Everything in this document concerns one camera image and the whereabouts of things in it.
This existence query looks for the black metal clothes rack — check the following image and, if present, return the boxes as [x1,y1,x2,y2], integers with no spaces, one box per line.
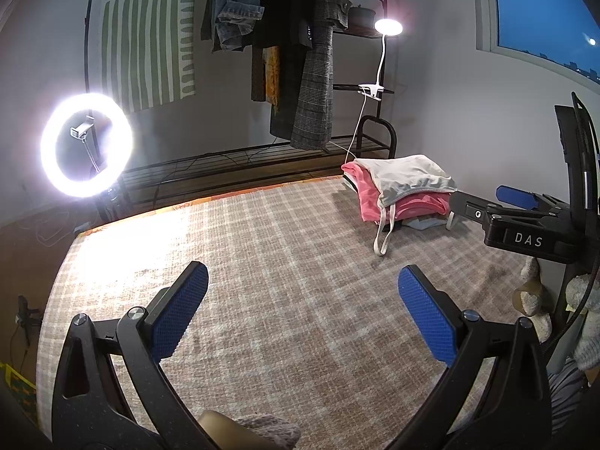
[117,0,400,209]

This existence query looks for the yellow hanging garment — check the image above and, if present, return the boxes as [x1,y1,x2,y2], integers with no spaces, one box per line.
[262,46,283,110]

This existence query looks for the dark hanging garment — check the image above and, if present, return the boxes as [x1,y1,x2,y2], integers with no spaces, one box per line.
[250,0,316,103]

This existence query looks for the white drawstring pants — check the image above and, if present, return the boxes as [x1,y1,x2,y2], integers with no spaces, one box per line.
[354,154,459,257]

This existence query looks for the striped cloth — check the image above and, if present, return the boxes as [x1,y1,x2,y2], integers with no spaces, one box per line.
[547,358,594,438]

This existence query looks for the green striped wall hanging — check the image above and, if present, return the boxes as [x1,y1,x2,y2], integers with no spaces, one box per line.
[100,0,198,114]

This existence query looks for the grey knitted cloth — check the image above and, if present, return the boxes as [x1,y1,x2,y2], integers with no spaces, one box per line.
[232,413,302,450]

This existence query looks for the beige plaid blanket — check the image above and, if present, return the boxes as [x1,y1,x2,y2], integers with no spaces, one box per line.
[36,175,563,450]

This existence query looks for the grey plaid coat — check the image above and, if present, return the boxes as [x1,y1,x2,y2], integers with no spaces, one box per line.
[269,0,351,152]

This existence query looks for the denim jacket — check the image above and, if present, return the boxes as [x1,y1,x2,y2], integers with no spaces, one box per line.
[201,0,266,53]

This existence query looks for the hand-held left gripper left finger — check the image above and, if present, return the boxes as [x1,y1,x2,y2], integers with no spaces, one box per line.
[51,261,209,450]

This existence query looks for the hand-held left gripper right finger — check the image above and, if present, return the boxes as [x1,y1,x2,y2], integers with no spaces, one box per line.
[389,265,554,450]

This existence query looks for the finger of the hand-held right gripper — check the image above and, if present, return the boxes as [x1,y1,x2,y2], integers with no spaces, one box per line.
[449,190,506,229]
[496,185,550,213]

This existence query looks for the yellow green patterned mat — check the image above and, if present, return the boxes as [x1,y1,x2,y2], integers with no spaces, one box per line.
[0,362,37,414]

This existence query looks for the window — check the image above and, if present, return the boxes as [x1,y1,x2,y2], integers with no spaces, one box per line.
[477,0,600,83]

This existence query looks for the tan rounded object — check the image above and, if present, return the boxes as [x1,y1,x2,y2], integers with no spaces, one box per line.
[197,409,249,450]

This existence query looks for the pink folded garment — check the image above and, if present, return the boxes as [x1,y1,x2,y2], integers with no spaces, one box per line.
[341,160,452,227]

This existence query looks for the small black clamp device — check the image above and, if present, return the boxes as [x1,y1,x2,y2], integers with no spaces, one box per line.
[15,294,43,345]

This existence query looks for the ring light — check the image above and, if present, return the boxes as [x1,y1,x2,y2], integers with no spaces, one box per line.
[39,92,138,222]

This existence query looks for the black coat stand pole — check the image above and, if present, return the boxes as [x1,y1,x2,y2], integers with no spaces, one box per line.
[82,0,105,104]

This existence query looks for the beige plush toy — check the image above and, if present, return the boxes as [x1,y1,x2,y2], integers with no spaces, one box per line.
[512,257,555,344]

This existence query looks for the pale blue folded garment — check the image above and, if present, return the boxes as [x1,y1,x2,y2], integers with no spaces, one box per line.
[398,216,447,233]

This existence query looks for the dark bowl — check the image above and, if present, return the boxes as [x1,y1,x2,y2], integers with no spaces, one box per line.
[349,4,377,27]

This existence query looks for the grey plush toy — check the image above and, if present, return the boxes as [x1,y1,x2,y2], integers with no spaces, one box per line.
[565,273,600,372]

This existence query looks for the white clip lamp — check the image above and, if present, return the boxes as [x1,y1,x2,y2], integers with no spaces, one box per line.
[344,17,407,166]

